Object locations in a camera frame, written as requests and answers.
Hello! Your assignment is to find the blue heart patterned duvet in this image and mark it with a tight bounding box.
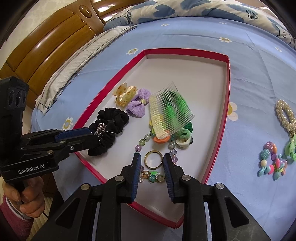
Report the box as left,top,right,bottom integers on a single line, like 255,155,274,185
104,0,295,49

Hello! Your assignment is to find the yellow hair claw clip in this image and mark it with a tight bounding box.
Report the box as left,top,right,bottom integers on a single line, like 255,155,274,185
112,82,137,108

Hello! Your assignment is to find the red shallow box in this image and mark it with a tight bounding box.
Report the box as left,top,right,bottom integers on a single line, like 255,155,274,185
72,48,231,229

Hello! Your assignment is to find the pearl scrunchie bracelet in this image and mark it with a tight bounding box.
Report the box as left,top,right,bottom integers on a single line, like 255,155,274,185
275,99,296,137

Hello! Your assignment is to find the black velvet scrunchie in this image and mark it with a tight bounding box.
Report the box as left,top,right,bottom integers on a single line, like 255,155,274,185
88,108,129,157

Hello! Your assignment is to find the blue flowered bed sheet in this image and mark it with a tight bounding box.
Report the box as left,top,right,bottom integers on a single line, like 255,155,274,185
32,17,295,240

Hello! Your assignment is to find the wooden headboard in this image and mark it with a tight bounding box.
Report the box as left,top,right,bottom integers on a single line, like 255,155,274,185
1,0,140,109

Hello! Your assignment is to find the purple bow hair tie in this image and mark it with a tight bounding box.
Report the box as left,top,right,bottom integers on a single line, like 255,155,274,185
126,87,152,118

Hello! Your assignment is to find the colourful bead bracelet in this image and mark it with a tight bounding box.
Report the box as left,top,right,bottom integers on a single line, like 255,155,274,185
257,141,289,181

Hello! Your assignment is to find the pastel glass bead bracelet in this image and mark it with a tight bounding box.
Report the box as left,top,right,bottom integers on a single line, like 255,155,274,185
134,129,179,183

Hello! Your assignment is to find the left hand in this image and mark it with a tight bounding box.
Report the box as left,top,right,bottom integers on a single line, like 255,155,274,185
3,177,45,218

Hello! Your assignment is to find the gold ring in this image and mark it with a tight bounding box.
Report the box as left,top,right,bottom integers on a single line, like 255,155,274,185
143,150,164,170

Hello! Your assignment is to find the silver chain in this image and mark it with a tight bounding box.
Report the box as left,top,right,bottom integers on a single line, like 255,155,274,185
93,122,117,140

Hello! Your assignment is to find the clear hair comb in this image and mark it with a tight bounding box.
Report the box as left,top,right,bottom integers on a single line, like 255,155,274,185
149,82,194,140

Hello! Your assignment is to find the green bow hair tie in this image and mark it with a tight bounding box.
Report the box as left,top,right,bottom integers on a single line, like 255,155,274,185
283,135,296,162

